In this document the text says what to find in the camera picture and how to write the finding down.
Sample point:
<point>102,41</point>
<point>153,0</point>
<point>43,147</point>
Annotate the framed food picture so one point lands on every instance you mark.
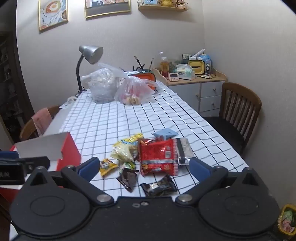
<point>53,12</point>

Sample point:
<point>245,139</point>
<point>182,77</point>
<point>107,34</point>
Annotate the gold framed wall picture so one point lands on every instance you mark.
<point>107,8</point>

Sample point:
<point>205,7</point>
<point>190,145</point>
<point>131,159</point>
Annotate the pale yellow snack bag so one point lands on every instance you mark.
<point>122,151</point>

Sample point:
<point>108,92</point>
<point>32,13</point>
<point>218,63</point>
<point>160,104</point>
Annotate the wooden wall shelf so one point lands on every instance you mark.
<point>161,7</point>

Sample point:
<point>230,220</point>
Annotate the black snack packet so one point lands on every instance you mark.
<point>159,186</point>

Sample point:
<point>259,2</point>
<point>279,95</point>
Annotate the wooden chair with black seat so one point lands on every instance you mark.
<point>238,104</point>

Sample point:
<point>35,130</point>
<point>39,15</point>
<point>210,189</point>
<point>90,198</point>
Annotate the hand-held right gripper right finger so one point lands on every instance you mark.
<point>200,170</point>

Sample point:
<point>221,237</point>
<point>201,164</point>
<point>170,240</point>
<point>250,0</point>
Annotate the yellow retro radio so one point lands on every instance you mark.
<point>196,67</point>

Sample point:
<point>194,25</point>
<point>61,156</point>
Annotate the light green tissue box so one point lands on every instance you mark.
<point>185,71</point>

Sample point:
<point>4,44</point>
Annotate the small yellow snack packet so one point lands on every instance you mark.
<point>107,167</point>

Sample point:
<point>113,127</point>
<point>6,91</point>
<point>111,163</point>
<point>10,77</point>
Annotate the dark wooden bookshelf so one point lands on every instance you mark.
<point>9,88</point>

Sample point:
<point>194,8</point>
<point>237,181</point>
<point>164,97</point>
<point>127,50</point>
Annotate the white cardboard box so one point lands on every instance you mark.
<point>69,153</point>

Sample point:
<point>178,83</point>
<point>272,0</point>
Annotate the clear plastic bag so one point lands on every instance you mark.
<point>101,85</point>

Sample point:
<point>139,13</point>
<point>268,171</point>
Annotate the white corner cabinet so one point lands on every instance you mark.
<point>189,92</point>

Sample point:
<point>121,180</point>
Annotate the pink plastic bag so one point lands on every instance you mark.
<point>134,91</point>

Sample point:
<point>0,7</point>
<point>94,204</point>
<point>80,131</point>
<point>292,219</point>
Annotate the silver foil snack packet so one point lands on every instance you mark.
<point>185,150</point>

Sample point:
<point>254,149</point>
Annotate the large red snack bag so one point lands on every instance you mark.
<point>159,157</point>

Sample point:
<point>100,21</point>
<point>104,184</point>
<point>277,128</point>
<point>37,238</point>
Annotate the white tube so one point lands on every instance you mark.
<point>197,53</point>

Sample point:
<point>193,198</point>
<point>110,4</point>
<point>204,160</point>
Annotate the light blue snack packet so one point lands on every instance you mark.
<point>165,134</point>

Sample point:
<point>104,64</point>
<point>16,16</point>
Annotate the grey desk lamp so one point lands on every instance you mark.
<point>90,53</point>

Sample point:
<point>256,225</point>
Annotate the dark brown snack packet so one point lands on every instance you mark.
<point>128,179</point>

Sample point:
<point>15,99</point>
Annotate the shiny red foil packet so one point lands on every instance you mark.
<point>145,141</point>

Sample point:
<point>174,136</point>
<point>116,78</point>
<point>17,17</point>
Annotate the yellow cartoon jelly packet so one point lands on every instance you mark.
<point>131,139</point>

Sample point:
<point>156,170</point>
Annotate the pink kitchen timer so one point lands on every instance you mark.
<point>173,77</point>

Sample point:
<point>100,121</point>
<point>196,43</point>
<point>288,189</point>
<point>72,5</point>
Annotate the pink towel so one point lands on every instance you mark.
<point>41,120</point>

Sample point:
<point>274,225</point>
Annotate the pen holder with brushes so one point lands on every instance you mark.
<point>141,67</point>

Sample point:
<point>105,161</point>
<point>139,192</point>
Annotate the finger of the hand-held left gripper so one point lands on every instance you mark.
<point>9,155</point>
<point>37,162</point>

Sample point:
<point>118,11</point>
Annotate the yellow waste basket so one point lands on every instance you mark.
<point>286,222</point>

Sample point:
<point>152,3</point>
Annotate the orange folding container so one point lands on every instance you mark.
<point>148,77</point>

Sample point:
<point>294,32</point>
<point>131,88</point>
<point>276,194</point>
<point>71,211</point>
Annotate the juice bottle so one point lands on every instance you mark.
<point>164,67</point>

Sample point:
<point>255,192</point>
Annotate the white paper packet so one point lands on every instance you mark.
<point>68,102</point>

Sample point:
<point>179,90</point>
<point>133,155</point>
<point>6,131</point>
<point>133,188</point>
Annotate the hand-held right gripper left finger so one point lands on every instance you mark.
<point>89,168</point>

